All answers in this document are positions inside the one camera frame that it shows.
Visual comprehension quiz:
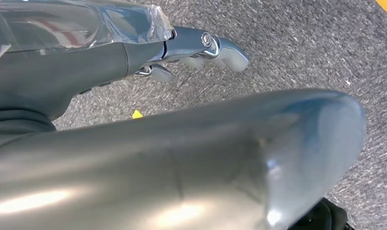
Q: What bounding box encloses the black robot foot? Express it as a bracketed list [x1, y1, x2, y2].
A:
[287, 197, 354, 230]

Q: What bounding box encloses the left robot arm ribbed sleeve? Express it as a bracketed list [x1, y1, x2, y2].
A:
[0, 108, 57, 150]

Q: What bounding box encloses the silver robot thigh shell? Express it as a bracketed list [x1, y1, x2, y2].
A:
[0, 88, 368, 230]

